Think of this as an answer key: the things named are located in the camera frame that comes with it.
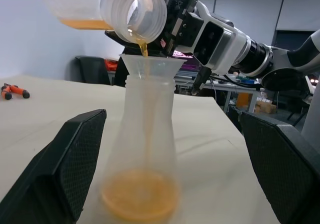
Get pink lit display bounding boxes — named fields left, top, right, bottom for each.
left=172, top=49, right=201, bottom=71

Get orange cloth item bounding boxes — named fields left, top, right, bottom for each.
left=104, top=58, right=119, bottom=72

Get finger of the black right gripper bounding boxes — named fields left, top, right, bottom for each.
left=104, top=29, right=176, bottom=58

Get clear plastic funnel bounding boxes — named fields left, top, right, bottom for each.
left=118, top=53, right=188, bottom=85

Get black chair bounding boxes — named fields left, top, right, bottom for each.
left=74, top=55, right=112, bottom=86

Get orange and black pliers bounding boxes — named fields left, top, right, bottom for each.
left=0, top=83, right=31, bottom=101

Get large clear plastic bottle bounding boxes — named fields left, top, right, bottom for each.
left=37, top=0, right=168, bottom=45

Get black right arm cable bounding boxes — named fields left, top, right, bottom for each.
left=190, top=67, right=264, bottom=96

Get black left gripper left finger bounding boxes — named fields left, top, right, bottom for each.
left=0, top=108, right=108, bottom=224

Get grey background workbench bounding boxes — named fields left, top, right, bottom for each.
left=173, top=73, right=265, bottom=113

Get brown cardboard box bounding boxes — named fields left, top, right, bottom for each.
left=254, top=99, right=277, bottom=115

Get clear plastic flask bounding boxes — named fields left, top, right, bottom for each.
left=99, top=74, right=182, bottom=223

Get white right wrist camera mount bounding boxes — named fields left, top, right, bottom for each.
left=191, top=0, right=252, bottom=75

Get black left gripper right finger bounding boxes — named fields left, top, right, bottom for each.
left=239, top=111, right=320, bottom=224

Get orange box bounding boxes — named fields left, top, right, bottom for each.
left=235, top=92, right=254, bottom=110

